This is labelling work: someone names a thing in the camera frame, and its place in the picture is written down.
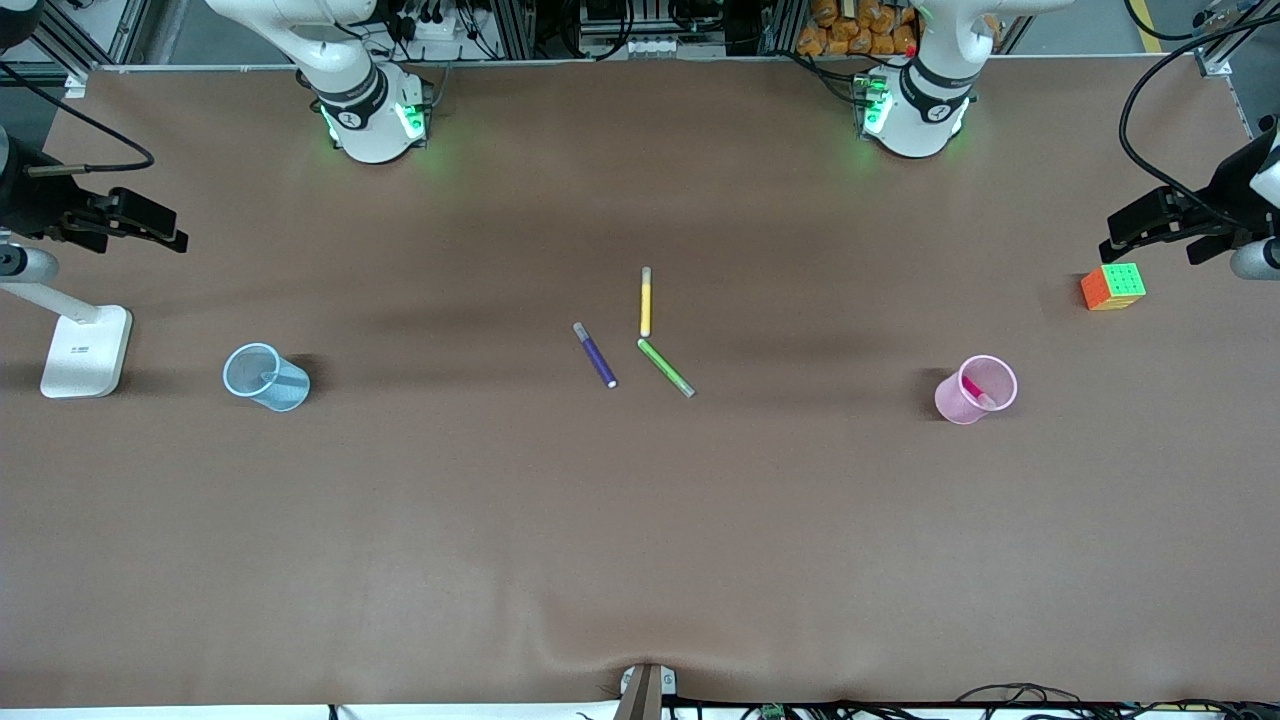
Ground multicoloured puzzle cube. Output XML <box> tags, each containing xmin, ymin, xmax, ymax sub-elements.
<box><xmin>1080</xmin><ymin>262</ymin><xmax>1148</xmax><ymax>312</ymax></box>

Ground white lamp stand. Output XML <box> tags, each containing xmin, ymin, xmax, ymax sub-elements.
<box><xmin>0</xmin><ymin>282</ymin><xmax>134</xmax><ymax>400</ymax></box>

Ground blue mesh cup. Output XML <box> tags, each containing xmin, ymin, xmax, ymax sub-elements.
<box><xmin>222</xmin><ymin>342</ymin><xmax>312</xmax><ymax>413</ymax></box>

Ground pink mesh cup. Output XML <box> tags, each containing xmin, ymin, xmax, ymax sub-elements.
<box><xmin>934</xmin><ymin>354</ymin><xmax>1019</xmax><ymax>426</ymax></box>

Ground white power strip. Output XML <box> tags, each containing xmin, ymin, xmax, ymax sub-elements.
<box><xmin>395</xmin><ymin>8</ymin><xmax>463</xmax><ymax>43</ymax></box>

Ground bag of orange items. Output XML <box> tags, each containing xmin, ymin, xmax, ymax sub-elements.
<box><xmin>797</xmin><ymin>0</ymin><xmax>919</xmax><ymax>58</ymax></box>

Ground purple marker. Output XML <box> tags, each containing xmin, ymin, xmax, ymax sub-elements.
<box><xmin>572</xmin><ymin>321</ymin><xmax>619</xmax><ymax>390</ymax></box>

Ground green marker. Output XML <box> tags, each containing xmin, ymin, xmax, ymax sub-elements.
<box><xmin>637</xmin><ymin>338</ymin><xmax>697</xmax><ymax>399</ymax></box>

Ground brown table cover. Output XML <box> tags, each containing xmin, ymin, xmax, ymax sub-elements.
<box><xmin>0</xmin><ymin>52</ymin><xmax>1280</xmax><ymax>713</ymax></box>

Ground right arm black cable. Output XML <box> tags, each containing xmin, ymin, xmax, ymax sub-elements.
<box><xmin>0</xmin><ymin>62</ymin><xmax>156</xmax><ymax>179</ymax></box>

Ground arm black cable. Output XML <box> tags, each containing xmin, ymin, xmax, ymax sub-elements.
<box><xmin>0</xmin><ymin>62</ymin><xmax>156</xmax><ymax>179</ymax></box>
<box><xmin>1118</xmin><ymin>0</ymin><xmax>1280</xmax><ymax>226</ymax></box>

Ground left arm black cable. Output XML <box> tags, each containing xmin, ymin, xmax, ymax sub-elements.
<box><xmin>1118</xmin><ymin>0</ymin><xmax>1280</xmax><ymax>226</ymax></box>

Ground aluminium frame profile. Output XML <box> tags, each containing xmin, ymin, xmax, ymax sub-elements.
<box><xmin>30</xmin><ymin>0</ymin><xmax>151</xmax><ymax>98</ymax></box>
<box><xmin>1195</xmin><ymin>0</ymin><xmax>1280</xmax><ymax>78</ymax></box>

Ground black floor cables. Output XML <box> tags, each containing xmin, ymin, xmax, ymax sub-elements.
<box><xmin>665</xmin><ymin>683</ymin><xmax>1280</xmax><ymax>720</ymax></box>

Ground metal camera pole clamp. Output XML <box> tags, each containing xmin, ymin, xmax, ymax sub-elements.
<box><xmin>612</xmin><ymin>662</ymin><xmax>679</xmax><ymax>720</ymax></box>

